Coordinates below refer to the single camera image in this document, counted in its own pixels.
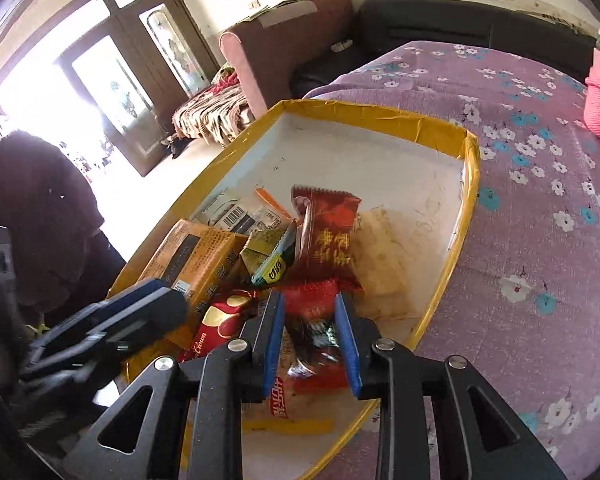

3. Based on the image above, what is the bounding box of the purple floral tablecloth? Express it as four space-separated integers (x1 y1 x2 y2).
305 40 600 480

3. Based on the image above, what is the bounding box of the white and red snack packet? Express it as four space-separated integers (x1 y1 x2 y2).
267 375 301 421

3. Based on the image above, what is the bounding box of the dark red chocolate bar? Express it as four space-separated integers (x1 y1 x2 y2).
177 289 261 363

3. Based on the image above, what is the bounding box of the orange cracker pack black label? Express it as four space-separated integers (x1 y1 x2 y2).
135 218 251 348

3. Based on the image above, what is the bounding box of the person's dark clothed torso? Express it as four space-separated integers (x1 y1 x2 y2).
0 110 127 313

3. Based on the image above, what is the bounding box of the patterned blanket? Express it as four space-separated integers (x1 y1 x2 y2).
172 62 256 148

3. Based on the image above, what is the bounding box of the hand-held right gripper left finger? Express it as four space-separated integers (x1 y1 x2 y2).
62 290 286 480

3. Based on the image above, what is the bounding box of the green yellow snack packet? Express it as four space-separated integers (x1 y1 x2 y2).
240 220 301 288

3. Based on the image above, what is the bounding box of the red and black snack packet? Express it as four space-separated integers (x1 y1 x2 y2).
280 280 353 396

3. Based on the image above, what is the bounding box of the cream white snack packet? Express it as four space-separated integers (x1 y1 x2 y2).
192 187 293 236

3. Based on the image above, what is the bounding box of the wooden glass double door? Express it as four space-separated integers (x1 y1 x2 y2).
55 0 221 178

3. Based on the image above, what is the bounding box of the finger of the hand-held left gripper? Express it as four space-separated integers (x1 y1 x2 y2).
27 280 188 367

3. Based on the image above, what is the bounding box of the maroon sofa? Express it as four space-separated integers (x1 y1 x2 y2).
219 0 356 117

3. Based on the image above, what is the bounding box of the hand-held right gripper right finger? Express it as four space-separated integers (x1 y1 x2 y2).
332 292 568 480

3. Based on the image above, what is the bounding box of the large red snack packet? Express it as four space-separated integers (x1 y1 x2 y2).
291 185 365 293

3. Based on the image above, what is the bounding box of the yellow taped box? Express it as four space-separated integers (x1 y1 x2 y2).
107 100 481 480

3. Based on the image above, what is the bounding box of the black sofa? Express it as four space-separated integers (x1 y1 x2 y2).
291 0 598 100

